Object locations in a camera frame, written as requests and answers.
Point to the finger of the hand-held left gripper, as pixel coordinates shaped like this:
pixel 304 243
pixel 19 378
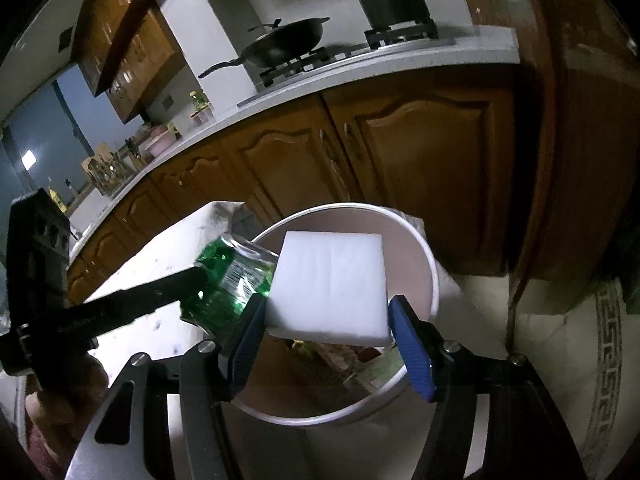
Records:
pixel 130 305

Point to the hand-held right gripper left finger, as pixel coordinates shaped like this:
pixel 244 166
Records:
pixel 247 342

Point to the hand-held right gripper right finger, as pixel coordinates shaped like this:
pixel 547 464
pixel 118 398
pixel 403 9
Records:
pixel 410 352

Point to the green plastic bottle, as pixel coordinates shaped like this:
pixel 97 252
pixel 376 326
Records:
pixel 227 280

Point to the white and brown trash bin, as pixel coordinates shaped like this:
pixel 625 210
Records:
pixel 420 270

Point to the white foam block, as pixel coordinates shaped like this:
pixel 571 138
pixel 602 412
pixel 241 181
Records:
pixel 330 290

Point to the person's left hand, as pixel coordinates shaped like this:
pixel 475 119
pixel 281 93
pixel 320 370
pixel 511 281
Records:
pixel 60 410

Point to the floral tablecloth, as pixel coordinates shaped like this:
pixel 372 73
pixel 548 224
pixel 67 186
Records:
pixel 145 265

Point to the yellow bottle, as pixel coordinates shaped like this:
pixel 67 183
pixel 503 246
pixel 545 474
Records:
pixel 56 195

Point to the dish rack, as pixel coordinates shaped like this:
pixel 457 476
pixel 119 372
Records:
pixel 107 170

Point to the window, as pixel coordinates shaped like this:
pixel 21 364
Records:
pixel 40 135

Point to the pink container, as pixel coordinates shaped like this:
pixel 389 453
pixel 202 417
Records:
pixel 157 142

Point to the wooden base cabinets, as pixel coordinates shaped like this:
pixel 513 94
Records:
pixel 400 170

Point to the white kitchen countertop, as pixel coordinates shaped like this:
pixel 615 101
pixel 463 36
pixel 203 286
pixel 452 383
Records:
pixel 300 85

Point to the black wok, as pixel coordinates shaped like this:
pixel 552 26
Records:
pixel 285 42

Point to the gas stove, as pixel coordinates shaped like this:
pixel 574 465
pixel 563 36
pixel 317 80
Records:
pixel 350 55

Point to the wall socket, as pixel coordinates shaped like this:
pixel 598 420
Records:
pixel 66 40

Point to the wooden wall cabinets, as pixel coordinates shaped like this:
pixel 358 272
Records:
pixel 130 50

